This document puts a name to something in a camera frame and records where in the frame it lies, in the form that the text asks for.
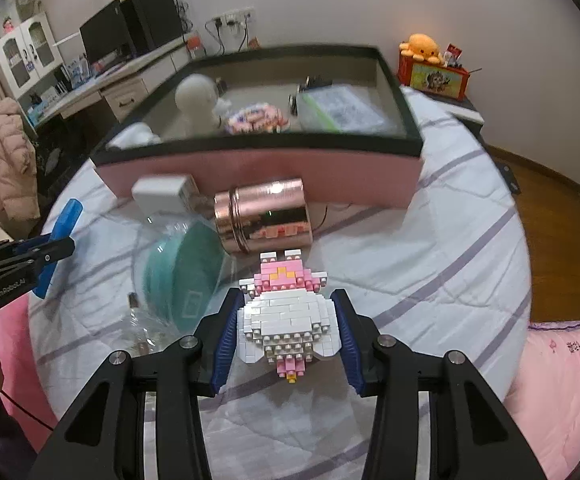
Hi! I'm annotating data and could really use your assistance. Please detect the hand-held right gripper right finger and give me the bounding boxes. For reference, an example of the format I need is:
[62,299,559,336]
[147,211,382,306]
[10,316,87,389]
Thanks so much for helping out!
[330,288,548,480]

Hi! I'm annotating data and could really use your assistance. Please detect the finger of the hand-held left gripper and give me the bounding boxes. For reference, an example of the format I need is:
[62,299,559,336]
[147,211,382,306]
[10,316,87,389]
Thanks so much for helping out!
[0,239,46,268]
[19,236,77,274]

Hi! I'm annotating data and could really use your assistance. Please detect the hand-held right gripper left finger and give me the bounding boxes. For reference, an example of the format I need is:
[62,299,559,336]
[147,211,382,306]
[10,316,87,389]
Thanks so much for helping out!
[30,287,246,480]

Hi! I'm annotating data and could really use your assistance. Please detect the blue highlighter pen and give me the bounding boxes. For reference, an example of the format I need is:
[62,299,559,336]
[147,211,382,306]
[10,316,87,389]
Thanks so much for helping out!
[32,198,85,300]

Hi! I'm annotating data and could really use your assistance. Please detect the white and pink block figure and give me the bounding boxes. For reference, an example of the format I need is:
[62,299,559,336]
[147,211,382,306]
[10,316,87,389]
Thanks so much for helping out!
[237,249,343,386]

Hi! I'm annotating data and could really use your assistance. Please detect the pink storage box black rim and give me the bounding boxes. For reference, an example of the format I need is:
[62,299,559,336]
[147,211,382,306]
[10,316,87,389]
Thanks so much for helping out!
[91,45,425,211]

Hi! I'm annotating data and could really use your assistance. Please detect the pink building-block model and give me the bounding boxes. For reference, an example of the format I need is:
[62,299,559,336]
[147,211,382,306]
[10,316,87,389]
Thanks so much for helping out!
[226,102,291,133]

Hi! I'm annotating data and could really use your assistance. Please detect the pink blanket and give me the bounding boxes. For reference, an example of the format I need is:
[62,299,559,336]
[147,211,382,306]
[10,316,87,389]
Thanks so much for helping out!
[0,225,61,436]

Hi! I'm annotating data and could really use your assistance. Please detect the clear glass bottle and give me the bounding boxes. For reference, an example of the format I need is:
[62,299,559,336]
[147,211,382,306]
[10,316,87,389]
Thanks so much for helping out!
[120,290,206,361]

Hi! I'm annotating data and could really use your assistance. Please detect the teal face brush clear case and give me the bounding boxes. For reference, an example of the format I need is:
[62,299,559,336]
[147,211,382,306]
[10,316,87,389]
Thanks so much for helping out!
[132,215,231,333]

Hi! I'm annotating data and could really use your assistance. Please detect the pink puffer jacket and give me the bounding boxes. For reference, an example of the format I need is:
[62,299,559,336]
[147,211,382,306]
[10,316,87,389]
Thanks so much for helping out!
[0,97,41,221]

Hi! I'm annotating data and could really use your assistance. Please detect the black office chair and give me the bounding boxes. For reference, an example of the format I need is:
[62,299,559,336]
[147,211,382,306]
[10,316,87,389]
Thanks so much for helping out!
[35,115,101,196]

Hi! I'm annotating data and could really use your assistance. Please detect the white charger plug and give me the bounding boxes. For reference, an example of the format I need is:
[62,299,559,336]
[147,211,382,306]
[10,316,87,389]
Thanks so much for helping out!
[131,175,201,221]

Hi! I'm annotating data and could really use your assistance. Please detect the rose gold tin can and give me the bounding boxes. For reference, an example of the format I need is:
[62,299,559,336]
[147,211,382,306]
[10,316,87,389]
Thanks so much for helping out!
[213,177,313,256]

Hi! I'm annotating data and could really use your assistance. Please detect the white desk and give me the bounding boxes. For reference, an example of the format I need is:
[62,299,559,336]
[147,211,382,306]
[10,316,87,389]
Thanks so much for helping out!
[25,35,196,126]

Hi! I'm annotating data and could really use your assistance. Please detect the white desk drawer unit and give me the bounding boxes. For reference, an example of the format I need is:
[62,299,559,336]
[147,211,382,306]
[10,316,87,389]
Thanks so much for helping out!
[102,77,151,123]

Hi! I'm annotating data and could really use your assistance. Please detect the blue boxes on desk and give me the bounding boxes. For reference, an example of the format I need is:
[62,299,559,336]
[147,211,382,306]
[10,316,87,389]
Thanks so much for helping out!
[65,57,91,86]

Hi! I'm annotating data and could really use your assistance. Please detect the white glass-door cabinet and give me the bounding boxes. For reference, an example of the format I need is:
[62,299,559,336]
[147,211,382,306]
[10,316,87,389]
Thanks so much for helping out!
[0,12,66,101]

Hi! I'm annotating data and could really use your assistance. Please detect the white round ribbed gadget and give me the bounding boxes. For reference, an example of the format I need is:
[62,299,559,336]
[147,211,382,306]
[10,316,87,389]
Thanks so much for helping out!
[175,74,221,133]

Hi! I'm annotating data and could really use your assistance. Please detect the black computer monitor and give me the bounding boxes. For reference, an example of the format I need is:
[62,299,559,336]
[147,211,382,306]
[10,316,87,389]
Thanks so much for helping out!
[79,7,138,66]

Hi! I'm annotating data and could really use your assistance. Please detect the clear plastic pouch with papers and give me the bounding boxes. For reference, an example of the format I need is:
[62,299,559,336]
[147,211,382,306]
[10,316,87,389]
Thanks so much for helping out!
[297,85,388,133]

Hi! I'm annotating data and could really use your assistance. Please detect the orange-cap bottle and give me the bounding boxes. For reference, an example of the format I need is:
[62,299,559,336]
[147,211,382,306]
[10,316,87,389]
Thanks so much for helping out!
[186,31,206,63]

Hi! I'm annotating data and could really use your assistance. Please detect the black computer tower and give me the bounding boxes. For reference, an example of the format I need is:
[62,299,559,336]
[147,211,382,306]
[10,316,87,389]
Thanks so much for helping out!
[120,0,183,56]

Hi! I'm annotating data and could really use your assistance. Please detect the red printed tin box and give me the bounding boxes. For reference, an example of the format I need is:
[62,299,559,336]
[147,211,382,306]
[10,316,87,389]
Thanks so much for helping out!
[397,52,472,101]

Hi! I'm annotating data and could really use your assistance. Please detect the orange plush octopus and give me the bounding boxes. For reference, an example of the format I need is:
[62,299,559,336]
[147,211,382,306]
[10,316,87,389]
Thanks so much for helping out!
[399,33,445,65]

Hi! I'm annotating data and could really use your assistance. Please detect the white wall power outlets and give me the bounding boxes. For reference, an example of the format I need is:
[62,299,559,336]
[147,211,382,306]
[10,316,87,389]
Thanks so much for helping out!
[212,7,256,28]

